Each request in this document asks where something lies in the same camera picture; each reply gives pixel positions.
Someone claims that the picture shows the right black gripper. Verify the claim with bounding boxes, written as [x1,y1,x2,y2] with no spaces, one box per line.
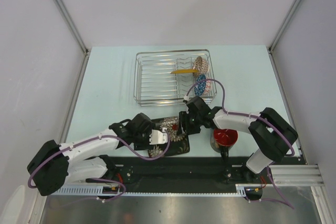
[176,111,202,136]

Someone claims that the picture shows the blue patterned small bowl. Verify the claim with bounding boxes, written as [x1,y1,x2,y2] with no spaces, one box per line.
[194,74,212,97]

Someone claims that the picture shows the black floral square plate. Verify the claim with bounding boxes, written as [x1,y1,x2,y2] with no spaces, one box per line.
[134,116,190,158]

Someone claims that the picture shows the yellow round plate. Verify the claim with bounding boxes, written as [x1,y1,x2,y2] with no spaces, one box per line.
[171,69,199,74]

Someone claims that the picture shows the metal wire dish rack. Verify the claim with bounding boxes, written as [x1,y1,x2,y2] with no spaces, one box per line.
[134,49,217,106]

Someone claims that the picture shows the red patterned small bowl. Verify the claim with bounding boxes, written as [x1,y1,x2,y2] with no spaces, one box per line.
[193,56,209,77]

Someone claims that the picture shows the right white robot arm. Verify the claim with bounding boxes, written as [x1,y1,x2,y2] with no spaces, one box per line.
[177,96,298,183]

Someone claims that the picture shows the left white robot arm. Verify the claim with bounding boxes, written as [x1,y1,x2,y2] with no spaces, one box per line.
[27,113,167,196]

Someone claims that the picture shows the red black mug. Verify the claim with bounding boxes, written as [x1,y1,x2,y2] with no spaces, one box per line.
[210,129,238,162]

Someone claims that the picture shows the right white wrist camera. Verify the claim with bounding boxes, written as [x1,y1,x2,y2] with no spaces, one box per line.
[183,95,190,103]

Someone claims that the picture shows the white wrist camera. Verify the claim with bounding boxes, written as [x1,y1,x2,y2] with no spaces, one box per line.
[149,127,169,145]
[183,95,190,103]

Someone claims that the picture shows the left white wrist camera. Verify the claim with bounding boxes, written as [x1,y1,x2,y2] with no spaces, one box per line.
[149,127,169,145]

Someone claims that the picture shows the white slotted cable duct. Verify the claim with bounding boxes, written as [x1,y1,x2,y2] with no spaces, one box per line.
[57,184,247,197]

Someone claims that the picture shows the aluminium extrusion rail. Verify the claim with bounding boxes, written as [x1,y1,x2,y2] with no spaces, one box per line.
[270,165,324,187]

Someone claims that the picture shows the left aluminium frame post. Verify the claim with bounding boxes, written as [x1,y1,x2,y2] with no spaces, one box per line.
[38,0,89,54]

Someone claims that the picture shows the aluminium frame post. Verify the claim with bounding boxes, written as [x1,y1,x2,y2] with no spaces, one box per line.
[268,0,303,54]
[38,0,89,54]

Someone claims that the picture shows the right aluminium frame post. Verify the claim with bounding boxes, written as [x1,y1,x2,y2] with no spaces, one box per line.
[268,0,303,54]

